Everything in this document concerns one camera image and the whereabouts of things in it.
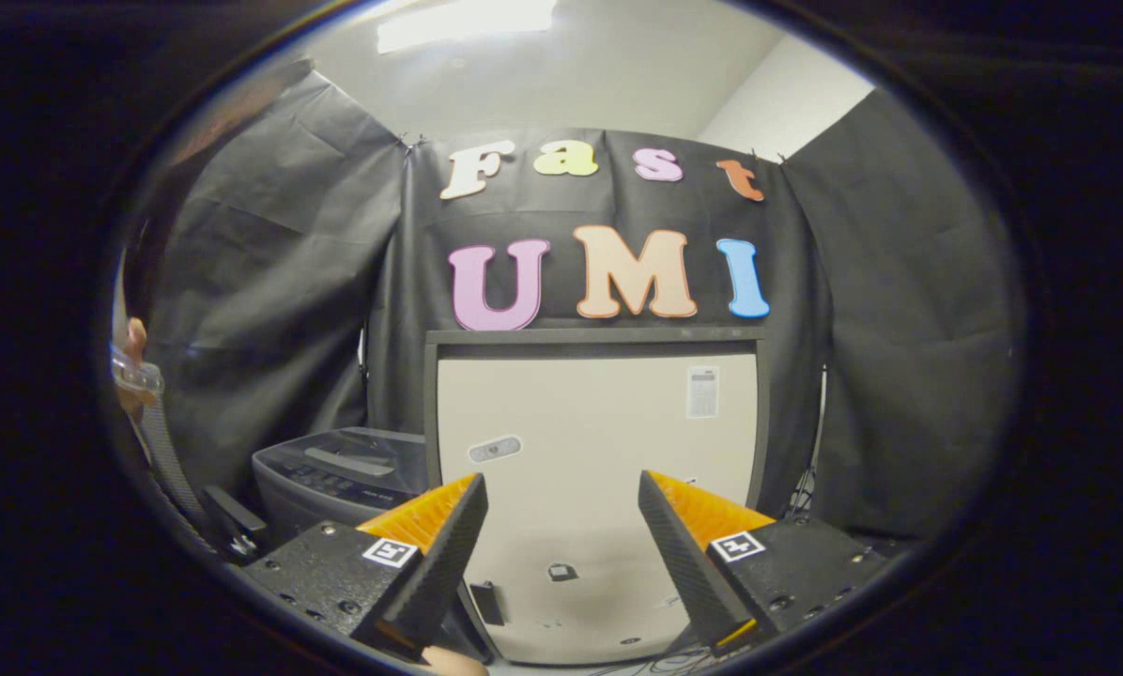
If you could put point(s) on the black backdrop cloth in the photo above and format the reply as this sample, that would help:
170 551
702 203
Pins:
270 282

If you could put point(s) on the spotted smartphone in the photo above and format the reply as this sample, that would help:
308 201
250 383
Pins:
139 376

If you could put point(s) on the grey washing machine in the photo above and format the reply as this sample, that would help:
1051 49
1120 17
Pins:
336 514

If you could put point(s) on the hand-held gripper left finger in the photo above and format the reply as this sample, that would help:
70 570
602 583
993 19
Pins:
444 554

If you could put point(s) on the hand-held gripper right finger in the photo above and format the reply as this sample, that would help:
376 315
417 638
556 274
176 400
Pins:
679 554

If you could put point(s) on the beige cabinet with dark frame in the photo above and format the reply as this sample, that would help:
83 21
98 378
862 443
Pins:
599 469

